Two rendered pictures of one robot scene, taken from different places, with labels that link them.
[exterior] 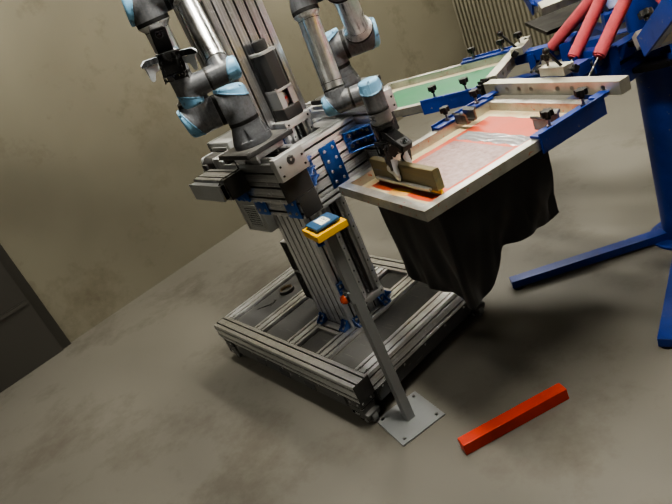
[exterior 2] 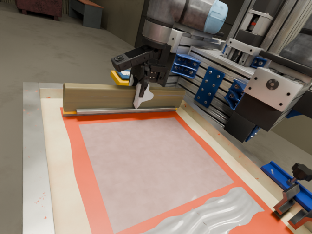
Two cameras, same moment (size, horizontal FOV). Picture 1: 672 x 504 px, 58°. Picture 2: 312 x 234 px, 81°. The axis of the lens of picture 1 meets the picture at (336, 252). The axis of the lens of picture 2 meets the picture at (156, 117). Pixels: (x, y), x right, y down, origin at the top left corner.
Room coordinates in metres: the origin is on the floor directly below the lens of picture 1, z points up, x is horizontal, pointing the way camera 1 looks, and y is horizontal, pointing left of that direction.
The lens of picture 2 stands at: (1.89, -0.85, 1.29)
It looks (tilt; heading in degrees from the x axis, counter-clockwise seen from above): 31 degrees down; 69
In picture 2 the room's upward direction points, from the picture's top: 19 degrees clockwise
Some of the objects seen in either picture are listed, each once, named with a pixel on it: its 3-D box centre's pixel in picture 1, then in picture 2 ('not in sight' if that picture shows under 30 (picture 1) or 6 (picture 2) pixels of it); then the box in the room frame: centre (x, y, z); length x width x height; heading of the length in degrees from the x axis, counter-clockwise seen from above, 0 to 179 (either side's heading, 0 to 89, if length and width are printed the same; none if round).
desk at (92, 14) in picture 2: not in sight; (84, 12); (1.10, 6.59, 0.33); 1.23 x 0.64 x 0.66; 121
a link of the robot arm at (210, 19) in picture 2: (368, 91); (201, 13); (2.12, -0.33, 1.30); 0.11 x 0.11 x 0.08; 77
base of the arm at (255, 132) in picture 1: (248, 130); not in sight; (2.31, 0.11, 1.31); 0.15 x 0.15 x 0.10
